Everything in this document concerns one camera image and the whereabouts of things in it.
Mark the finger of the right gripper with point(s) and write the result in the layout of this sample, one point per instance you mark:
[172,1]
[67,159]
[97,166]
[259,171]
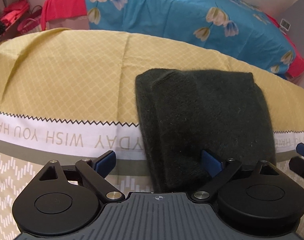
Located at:
[296,163]

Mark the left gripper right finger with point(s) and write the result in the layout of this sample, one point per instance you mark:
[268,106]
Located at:
[257,200]

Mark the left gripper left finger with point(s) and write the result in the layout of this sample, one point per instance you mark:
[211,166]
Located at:
[62,199]

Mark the dark green knit sweater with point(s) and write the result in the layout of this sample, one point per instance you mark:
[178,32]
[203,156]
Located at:
[182,113]

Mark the beige patterned bed sheet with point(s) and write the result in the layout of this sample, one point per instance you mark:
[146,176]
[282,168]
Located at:
[70,94]

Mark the grey box with label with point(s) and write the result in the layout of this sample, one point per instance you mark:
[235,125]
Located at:
[295,16]

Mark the red bags on shelf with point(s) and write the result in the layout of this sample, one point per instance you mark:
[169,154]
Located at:
[20,14]

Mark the blue floral quilt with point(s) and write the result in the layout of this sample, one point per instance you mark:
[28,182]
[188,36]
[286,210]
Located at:
[232,27]

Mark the red blanket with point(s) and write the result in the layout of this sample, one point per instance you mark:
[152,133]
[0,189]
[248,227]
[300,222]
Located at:
[61,9]

